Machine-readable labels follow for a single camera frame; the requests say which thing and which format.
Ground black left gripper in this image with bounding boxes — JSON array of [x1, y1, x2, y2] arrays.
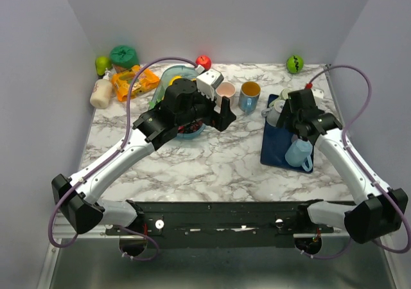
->
[[176, 84, 236, 132]]

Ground pink mug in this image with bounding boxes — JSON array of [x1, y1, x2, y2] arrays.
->
[[216, 82, 236, 107]]

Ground blue butterfly mug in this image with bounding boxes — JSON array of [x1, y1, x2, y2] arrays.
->
[[238, 82, 261, 115]]

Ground light blue faceted mug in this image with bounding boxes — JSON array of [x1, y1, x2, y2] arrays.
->
[[284, 139, 313, 172]]

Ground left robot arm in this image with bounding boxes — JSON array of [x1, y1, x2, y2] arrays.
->
[[51, 75, 236, 234]]

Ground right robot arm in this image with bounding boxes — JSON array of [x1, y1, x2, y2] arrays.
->
[[277, 89, 408, 244]]

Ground grey white mug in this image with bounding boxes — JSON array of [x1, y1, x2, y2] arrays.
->
[[261, 98, 285, 127]]

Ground green mug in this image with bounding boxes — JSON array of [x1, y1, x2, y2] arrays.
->
[[279, 88, 292, 100]]

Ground dark blue tray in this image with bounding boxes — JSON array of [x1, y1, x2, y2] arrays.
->
[[260, 94, 314, 173]]

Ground dark purple grapes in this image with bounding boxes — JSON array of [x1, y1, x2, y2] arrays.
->
[[179, 121, 203, 134]]

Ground green black ball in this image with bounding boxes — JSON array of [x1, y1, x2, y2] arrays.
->
[[286, 55, 304, 74]]

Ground clear blue fruit tray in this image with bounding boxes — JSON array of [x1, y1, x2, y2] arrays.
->
[[148, 66, 206, 140]]

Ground red apple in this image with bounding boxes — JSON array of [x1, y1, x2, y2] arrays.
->
[[196, 55, 212, 71]]

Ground yellow mango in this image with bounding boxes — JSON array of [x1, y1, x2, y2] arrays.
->
[[169, 76, 183, 85]]

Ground orange snack bag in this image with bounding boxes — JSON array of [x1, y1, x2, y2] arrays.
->
[[111, 65, 160, 102]]

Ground cream lotion bottle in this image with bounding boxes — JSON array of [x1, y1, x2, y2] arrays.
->
[[90, 69, 113, 109]]

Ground green pear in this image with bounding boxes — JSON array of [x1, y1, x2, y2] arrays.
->
[[95, 56, 112, 76]]

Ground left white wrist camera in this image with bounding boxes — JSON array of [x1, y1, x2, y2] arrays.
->
[[196, 69, 224, 101]]

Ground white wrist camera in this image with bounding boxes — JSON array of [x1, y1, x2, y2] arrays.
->
[[196, 69, 224, 101], [305, 83, 324, 106]]

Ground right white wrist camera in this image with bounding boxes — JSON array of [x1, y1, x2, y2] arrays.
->
[[305, 83, 324, 106]]

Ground black table frame rail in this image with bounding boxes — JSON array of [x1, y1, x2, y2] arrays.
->
[[102, 200, 341, 250]]

